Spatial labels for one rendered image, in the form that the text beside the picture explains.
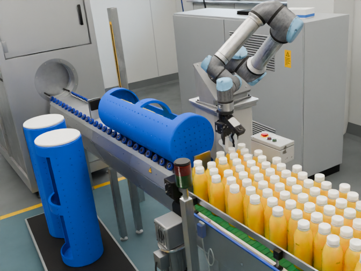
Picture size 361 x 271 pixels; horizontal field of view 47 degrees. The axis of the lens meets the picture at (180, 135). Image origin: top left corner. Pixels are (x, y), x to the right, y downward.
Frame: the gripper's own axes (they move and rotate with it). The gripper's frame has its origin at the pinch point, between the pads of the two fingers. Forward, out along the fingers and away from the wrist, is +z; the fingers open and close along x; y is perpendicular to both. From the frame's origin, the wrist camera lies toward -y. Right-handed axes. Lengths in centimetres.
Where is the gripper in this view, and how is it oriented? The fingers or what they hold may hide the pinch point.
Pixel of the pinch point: (231, 149)
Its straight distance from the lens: 207.0
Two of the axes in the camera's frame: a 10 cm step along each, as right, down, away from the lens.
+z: 1.0, 9.2, 3.7
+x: -8.2, 2.8, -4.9
